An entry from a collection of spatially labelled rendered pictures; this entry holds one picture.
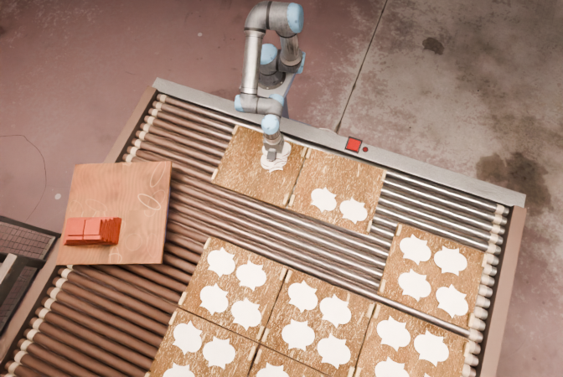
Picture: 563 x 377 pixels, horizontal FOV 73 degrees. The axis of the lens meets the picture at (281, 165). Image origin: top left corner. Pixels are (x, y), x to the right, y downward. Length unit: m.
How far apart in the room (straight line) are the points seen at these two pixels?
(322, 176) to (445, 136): 1.51
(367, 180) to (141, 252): 1.14
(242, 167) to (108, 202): 0.68
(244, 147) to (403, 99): 1.67
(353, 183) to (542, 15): 2.72
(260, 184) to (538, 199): 2.12
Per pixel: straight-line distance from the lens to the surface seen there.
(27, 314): 2.26
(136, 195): 2.00
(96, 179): 2.12
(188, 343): 1.92
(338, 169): 1.97
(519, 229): 2.10
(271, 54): 2.09
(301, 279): 1.85
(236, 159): 2.02
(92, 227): 1.86
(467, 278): 1.98
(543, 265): 3.21
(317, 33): 3.60
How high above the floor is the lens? 2.78
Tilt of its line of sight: 69 degrees down
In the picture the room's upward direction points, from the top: 11 degrees counter-clockwise
